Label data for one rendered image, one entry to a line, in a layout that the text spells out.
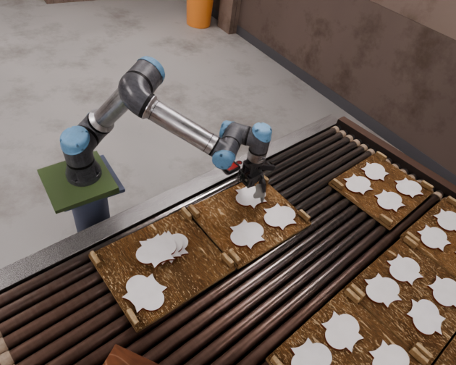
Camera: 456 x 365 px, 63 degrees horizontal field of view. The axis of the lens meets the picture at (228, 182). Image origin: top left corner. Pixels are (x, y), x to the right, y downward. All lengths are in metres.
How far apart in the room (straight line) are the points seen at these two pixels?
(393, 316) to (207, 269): 0.68
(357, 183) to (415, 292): 0.58
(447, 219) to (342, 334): 0.84
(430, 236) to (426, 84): 2.21
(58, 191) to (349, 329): 1.27
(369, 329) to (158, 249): 0.78
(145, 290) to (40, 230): 1.59
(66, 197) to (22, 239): 1.13
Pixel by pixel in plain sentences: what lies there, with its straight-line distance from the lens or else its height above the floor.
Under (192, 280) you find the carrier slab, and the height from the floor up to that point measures 0.94.
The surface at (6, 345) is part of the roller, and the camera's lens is 1.38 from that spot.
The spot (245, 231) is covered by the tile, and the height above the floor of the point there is 0.95.
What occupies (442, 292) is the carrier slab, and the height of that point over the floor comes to 0.95.
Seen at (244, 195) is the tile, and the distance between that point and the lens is 1.65.
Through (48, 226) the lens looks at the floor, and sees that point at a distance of 2.83.
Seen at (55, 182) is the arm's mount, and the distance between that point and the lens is 1.79.
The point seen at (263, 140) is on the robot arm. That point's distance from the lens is 1.39.
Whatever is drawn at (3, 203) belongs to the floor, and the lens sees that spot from 3.07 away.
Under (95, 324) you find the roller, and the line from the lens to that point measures 1.34.
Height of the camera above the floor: 2.11
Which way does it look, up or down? 43 degrees down
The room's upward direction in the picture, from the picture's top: 10 degrees clockwise
